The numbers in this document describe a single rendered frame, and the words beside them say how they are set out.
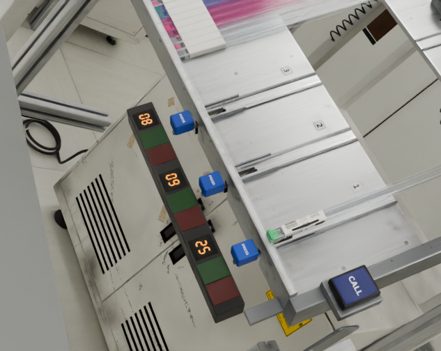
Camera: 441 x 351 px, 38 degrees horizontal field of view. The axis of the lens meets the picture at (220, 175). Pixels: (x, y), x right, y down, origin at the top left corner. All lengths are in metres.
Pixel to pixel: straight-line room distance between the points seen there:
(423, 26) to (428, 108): 1.80
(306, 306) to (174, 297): 0.59
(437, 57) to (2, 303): 0.74
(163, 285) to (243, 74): 0.56
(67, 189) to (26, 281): 0.94
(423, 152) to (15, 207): 2.30
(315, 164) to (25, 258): 0.42
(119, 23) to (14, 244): 1.76
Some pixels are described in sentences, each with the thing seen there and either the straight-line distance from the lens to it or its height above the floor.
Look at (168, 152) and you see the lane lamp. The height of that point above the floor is 0.66.
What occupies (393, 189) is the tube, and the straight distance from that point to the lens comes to 0.89.
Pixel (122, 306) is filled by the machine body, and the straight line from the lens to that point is 1.48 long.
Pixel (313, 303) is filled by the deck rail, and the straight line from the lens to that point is 0.82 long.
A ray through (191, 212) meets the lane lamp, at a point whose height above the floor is 0.66.
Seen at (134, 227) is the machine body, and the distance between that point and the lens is 1.45.
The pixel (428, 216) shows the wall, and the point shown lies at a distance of 2.84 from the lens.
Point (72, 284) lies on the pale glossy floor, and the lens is 1.64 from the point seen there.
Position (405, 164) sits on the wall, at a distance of 2.91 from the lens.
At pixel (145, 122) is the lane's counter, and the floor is 0.66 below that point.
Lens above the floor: 1.11
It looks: 27 degrees down
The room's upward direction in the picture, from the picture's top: 49 degrees clockwise
